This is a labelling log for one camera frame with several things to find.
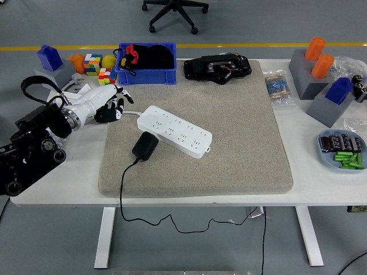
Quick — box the red and black small pouch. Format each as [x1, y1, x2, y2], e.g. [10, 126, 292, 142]
[118, 44, 140, 77]

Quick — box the blue plastic bin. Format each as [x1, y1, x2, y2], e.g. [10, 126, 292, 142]
[114, 42, 178, 86]

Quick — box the grey two-slot stand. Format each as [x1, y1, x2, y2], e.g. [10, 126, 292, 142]
[288, 48, 336, 100]

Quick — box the metal bracket under table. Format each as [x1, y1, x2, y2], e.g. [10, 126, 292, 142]
[245, 206, 266, 220]

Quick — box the black floor cable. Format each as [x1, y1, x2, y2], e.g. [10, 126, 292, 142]
[337, 251, 367, 275]

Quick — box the light blue plate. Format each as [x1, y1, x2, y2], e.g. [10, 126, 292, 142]
[317, 128, 367, 174]

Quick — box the thin black adapter cord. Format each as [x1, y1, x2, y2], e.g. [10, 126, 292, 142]
[119, 159, 264, 233]

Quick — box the grey single-slot stand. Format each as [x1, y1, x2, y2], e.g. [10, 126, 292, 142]
[305, 82, 356, 129]
[33, 58, 77, 88]

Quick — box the yellow ball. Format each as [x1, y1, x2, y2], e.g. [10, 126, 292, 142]
[101, 54, 118, 69]

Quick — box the orange plastic cone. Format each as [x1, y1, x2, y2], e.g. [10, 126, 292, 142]
[67, 54, 86, 74]

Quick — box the white table leg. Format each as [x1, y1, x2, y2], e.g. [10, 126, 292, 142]
[295, 206, 325, 268]
[93, 206, 116, 269]

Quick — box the orange cylinder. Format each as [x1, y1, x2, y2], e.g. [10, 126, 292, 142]
[311, 53, 335, 80]
[304, 37, 327, 61]

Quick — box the black plug adapter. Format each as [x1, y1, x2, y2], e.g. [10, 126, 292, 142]
[131, 131, 160, 162]

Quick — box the blue house-shaped block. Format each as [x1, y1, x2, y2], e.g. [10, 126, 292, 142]
[325, 77, 355, 105]
[37, 44, 64, 72]

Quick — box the white power strip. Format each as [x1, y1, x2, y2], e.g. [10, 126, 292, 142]
[136, 105, 213, 160]

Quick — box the grey-brown mat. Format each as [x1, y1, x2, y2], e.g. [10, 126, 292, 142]
[97, 59, 294, 198]

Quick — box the small clear plastic bag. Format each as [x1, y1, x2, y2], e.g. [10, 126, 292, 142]
[343, 117, 367, 134]

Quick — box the black machine housing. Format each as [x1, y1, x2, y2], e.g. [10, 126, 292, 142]
[183, 53, 253, 85]

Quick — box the clear bag of resistors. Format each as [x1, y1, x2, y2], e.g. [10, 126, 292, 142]
[263, 69, 296, 106]

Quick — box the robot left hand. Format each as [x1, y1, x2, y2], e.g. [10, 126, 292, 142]
[73, 84, 135, 129]

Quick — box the black hanging cable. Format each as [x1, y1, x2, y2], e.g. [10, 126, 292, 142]
[260, 206, 268, 275]

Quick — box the large clear plastic bag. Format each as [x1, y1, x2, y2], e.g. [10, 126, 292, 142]
[329, 55, 367, 84]

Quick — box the black cloth pouch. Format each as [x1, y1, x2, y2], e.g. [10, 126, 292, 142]
[134, 44, 175, 70]

